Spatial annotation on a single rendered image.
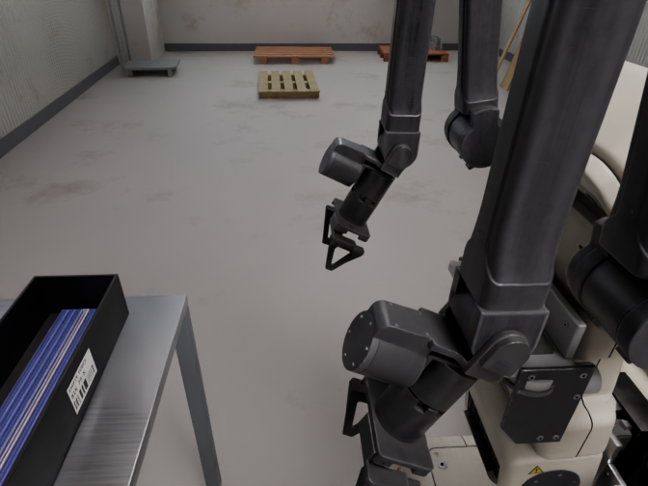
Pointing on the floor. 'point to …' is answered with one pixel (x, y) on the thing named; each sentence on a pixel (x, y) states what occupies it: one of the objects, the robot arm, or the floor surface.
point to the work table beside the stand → (138, 396)
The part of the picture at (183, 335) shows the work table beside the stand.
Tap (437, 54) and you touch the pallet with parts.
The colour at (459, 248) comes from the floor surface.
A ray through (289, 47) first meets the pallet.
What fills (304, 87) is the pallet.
